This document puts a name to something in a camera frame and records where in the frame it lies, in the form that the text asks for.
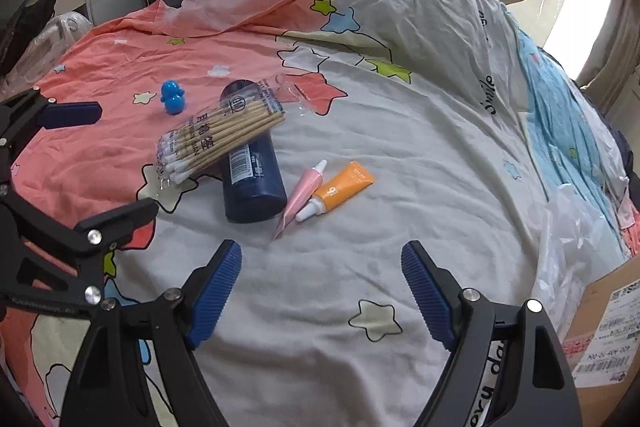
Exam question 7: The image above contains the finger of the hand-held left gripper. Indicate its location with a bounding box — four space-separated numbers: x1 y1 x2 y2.
0 86 104 173
0 194 160 320

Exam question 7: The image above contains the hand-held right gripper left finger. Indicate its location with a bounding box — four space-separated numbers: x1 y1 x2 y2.
60 239 243 427

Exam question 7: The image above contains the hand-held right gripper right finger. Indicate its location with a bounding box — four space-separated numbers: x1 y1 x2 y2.
401 240 584 427

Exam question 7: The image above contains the clear plastic bag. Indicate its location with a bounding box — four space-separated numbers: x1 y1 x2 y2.
7 11 94 88

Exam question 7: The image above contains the dark cloth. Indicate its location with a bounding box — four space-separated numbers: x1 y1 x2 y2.
0 0 58 75

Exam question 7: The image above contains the star printed blanket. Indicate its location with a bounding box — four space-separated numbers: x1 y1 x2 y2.
0 0 556 427

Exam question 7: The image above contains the small blue figurine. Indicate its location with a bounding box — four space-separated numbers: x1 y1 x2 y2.
159 80 187 116

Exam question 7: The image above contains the dark blue bottle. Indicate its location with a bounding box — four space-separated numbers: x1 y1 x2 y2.
220 78 288 224

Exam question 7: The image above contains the pink tube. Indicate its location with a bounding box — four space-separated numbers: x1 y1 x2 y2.
272 160 328 241

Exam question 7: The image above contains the orange tube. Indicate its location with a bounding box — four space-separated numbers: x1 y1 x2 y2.
295 160 375 223

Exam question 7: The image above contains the pack of cotton swabs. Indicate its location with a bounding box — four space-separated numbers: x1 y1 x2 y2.
156 74 321 195

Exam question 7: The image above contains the white plastic bag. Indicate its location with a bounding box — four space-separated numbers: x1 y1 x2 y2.
529 180 632 338

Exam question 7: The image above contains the cardboard box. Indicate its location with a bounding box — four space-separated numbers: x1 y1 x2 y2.
562 261 640 413

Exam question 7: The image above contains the light blue blanket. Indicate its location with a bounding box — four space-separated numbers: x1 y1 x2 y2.
515 27 628 258

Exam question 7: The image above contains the beige curtain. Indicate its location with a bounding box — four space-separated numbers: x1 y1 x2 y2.
575 0 640 118

